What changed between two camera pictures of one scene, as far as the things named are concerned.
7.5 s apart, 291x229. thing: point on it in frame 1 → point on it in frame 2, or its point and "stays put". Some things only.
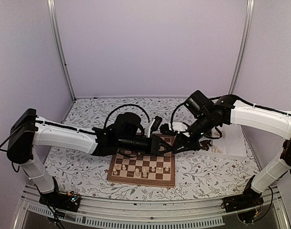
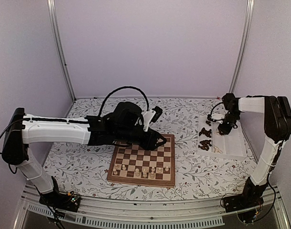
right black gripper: [189, 144] → [226, 130]
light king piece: [145, 175] stays put
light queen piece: [137, 172] stays put
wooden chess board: [139, 168] stays put
